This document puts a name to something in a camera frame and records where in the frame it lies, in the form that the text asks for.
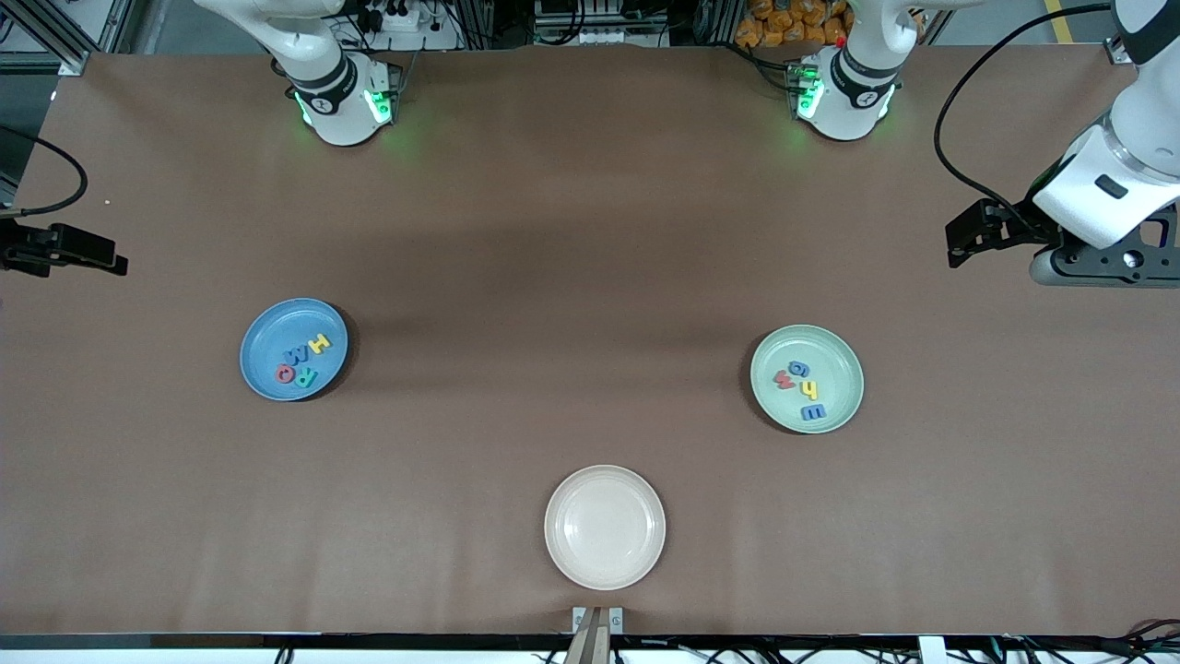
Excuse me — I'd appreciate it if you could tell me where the brown table cover sheet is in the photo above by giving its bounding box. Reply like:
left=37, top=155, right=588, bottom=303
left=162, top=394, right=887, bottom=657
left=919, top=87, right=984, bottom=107
left=0, top=44, right=1180, bottom=637

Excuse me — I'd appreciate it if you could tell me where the white power strip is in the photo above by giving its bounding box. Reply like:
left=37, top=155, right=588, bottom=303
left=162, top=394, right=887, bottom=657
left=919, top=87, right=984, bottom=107
left=373, top=0, right=425, bottom=33

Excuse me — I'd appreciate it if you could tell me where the tangle of floor cables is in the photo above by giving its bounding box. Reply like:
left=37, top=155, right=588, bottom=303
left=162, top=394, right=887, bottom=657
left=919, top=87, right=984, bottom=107
left=959, top=620, right=1180, bottom=664

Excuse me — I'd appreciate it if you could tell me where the metal table edge bracket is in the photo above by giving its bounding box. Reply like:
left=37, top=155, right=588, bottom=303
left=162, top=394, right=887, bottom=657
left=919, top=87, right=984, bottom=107
left=572, top=606, right=625, bottom=664

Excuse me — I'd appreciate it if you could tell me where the bag of orange items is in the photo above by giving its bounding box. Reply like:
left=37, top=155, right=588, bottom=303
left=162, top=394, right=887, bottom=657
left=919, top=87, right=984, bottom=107
left=735, top=0, right=854, bottom=49

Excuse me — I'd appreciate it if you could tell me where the green plate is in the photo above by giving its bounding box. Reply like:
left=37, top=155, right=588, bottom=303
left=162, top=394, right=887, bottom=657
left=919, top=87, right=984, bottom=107
left=749, top=324, right=866, bottom=435

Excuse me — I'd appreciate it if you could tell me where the black table edge rail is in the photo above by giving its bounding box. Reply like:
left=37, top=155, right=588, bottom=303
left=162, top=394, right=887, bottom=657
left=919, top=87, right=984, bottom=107
left=0, top=632, right=1180, bottom=652

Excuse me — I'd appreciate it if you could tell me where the cream plate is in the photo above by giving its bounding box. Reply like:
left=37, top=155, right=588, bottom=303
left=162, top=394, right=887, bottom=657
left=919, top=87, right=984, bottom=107
left=544, top=464, right=667, bottom=591

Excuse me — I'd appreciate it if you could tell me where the blue plate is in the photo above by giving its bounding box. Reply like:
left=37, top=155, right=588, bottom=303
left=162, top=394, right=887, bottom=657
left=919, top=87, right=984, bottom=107
left=240, top=297, right=350, bottom=403

